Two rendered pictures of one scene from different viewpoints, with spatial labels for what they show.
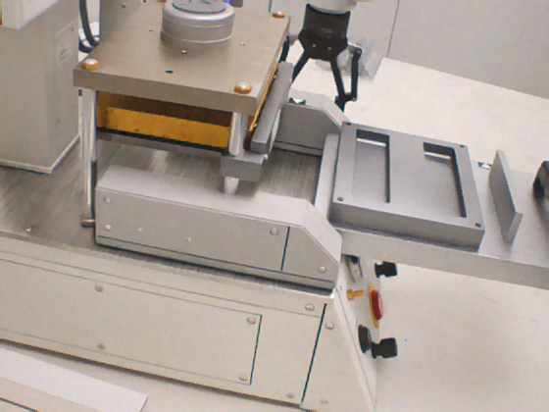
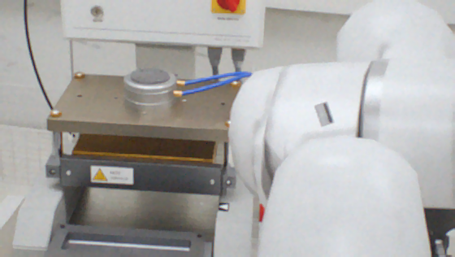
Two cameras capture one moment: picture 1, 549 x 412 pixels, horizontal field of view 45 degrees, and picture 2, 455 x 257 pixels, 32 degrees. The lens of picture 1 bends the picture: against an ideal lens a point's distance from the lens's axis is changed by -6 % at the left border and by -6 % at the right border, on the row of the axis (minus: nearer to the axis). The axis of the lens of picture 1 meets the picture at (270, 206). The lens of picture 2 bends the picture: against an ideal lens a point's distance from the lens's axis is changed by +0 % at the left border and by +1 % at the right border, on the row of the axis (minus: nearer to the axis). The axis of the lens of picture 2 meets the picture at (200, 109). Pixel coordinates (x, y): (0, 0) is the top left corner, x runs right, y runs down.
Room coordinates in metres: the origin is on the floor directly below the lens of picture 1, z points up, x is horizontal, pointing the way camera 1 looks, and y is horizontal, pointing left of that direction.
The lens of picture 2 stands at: (0.81, -0.98, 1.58)
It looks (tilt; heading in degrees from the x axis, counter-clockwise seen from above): 24 degrees down; 91
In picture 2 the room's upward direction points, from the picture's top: 2 degrees clockwise
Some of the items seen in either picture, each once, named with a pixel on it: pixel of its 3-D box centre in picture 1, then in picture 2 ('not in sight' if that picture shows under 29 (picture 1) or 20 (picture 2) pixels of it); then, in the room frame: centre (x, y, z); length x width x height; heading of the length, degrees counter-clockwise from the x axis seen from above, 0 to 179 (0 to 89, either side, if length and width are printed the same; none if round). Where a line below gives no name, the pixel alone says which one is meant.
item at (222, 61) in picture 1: (172, 48); (166, 107); (0.75, 0.14, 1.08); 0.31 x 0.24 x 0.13; 176
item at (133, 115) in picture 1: (195, 71); (155, 126); (0.73, 0.11, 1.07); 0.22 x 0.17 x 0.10; 176
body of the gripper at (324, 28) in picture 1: (324, 33); (433, 222); (1.13, -0.04, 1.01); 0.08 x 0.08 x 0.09
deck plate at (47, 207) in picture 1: (157, 174); (153, 193); (0.73, 0.14, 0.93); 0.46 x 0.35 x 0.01; 86
